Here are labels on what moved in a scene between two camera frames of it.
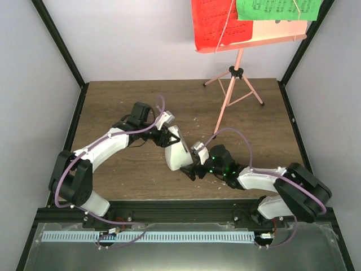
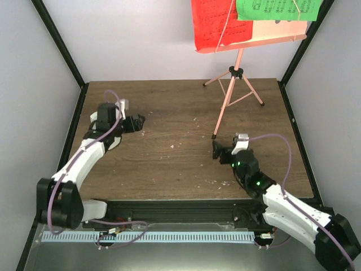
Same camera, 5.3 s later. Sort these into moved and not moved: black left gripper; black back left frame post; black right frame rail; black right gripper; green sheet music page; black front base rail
Moved: black right gripper; black left gripper
Not moved: black front base rail; black back left frame post; green sheet music page; black right frame rail
